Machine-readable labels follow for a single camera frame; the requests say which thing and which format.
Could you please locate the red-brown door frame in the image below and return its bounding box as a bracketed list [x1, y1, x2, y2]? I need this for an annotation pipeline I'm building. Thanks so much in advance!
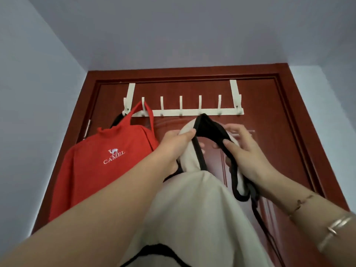
[31, 63, 350, 234]

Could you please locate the person's right forearm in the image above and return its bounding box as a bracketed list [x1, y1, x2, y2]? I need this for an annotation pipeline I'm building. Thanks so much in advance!
[257, 169, 356, 267]

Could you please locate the person's left hand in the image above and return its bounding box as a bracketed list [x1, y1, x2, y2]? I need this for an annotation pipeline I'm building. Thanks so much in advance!
[152, 128, 206, 175]

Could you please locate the person's left forearm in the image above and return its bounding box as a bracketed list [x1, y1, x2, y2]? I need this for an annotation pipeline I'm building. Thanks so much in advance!
[0, 151, 178, 267]

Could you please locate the gold bangle bracelet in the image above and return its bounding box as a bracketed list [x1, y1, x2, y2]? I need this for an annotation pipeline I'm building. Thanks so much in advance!
[317, 215, 353, 253]

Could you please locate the red backpack with white print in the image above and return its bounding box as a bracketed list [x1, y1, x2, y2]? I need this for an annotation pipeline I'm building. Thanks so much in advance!
[49, 101, 159, 222]

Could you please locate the red-brown wooden door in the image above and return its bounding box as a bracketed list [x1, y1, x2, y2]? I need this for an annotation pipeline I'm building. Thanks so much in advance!
[79, 78, 334, 267]

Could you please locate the person's right hand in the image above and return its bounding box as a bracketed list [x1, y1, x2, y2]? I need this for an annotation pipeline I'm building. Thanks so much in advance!
[213, 123, 274, 187]

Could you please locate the thin gold chain bracelet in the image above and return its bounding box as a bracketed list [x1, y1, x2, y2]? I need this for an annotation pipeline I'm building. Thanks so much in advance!
[288, 195, 315, 220]

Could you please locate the cream garment with black trim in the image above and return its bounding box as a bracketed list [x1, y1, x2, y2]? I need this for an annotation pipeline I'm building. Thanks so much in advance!
[118, 113, 287, 267]

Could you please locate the white over-door hook rack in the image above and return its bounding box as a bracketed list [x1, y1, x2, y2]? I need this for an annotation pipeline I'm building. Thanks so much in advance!
[122, 80, 245, 118]

